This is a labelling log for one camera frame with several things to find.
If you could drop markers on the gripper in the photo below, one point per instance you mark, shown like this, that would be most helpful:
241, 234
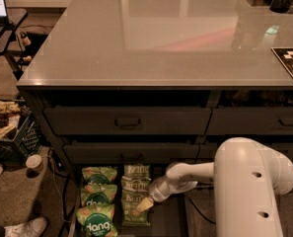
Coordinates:
158, 192

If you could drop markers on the green kettle chip bag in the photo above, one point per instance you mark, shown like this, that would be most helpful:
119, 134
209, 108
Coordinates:
136, 184
130, 215
137, 171

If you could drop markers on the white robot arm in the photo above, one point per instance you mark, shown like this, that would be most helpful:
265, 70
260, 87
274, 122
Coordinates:
246, 175

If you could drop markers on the open bottom left drawer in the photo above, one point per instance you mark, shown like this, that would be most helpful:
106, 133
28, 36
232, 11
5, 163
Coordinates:
167, 219

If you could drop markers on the middle green Dang chip bag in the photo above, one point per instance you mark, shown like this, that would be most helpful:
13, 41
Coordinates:
97, 194

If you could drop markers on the green dang chip bag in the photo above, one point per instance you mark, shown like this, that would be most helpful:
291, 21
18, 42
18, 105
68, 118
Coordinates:
97, 220
99, 175
97, 194

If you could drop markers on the front green Dang chip bag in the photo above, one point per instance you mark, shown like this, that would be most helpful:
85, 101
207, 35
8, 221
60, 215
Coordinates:
97, 220

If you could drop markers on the back green Dang chip bag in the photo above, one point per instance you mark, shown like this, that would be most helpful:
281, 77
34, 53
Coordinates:
99, 175

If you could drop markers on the middle left dark drawer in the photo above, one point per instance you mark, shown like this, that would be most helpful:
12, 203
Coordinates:
125, 153

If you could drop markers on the top right dark drawer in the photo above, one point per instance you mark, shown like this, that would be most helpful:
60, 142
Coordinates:
251, 121

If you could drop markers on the top left dark drawer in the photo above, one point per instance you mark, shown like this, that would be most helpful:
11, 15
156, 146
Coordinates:
127, 120

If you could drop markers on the white shoe lower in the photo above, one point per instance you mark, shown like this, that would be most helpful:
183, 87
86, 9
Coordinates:
32, 228

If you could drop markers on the paper coffee cup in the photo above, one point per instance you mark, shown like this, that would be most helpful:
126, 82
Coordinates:
34, 163

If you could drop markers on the black plastic crate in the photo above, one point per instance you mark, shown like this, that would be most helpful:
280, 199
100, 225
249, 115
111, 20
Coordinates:
26, 139

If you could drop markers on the snack packets in crate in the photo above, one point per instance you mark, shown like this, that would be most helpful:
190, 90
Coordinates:
10, 114

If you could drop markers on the black laptop stand table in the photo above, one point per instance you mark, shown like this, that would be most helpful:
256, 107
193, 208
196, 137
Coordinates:
16, 17

